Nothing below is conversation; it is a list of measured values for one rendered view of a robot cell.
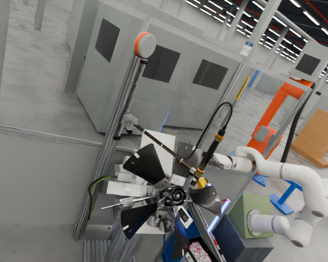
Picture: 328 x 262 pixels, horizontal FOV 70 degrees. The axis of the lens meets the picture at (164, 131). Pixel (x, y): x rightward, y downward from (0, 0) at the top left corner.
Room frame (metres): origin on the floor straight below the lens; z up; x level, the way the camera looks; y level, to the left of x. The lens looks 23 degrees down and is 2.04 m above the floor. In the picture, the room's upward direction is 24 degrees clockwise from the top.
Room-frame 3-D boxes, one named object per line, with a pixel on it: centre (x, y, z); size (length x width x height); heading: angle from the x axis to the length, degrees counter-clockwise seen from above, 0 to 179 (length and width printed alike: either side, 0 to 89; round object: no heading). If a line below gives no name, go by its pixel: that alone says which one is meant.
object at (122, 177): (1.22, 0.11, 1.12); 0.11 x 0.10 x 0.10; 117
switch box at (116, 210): (1.43, 0.06, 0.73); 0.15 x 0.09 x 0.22; 27
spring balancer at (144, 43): (1.57, 0.34, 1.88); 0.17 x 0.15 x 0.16; 117
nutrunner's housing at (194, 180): (1.23, -0.29, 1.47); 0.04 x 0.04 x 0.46
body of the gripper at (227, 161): (1.28, -0.39, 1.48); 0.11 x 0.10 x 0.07; 117
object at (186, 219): (1.28, -0.32, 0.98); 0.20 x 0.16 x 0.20; 27
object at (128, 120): (1.53, 0.26, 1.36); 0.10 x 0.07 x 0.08; 62
